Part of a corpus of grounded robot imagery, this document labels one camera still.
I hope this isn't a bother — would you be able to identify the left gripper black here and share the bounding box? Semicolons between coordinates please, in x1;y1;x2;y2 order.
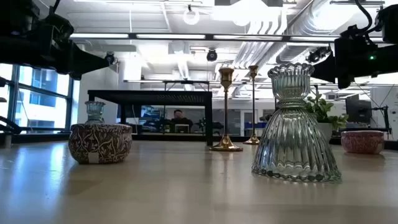
39;29;111;81

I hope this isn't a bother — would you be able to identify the long ceiling light bar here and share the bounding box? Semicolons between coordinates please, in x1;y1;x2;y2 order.
70;32;383;43

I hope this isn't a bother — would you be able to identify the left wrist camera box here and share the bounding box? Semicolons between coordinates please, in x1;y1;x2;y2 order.
43;12;75;43

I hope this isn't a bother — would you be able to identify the person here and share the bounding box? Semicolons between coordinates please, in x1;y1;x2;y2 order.
169;108;194;134

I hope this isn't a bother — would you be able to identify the black window frame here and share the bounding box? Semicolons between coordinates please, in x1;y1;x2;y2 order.
0;63;75;134

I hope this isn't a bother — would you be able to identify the green plant in white pot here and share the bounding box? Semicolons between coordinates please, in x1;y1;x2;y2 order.
303;91;349;144

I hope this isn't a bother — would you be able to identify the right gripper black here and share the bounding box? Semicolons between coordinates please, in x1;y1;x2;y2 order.
311;36;379;90

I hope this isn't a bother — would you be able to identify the tall brass candlestick holder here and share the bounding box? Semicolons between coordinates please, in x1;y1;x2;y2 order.
243;64;261;146

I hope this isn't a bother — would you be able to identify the white ceiling ring light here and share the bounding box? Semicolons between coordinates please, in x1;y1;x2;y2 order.
182;8;200;26

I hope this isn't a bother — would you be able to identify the black computer monitor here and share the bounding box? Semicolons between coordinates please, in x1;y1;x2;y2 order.
345;94;373;124

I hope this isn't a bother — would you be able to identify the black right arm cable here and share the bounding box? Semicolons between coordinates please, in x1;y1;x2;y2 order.
353;0;374;32

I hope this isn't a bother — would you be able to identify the short brass candlestick holder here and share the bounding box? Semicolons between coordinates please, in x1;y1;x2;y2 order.
210;67;244;152

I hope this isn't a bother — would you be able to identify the ribbed clear glass candle holder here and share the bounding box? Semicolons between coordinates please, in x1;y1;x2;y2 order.
84;100;106;125
251;62;342;183

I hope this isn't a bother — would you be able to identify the black aluminium table frame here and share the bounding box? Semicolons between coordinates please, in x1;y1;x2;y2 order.
0;115;398;151

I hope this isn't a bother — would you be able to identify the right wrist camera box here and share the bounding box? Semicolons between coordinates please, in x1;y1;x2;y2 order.
340;25;369;39

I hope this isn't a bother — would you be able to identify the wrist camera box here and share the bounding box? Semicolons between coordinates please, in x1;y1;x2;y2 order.
340;25;369;39
43;12;75;43

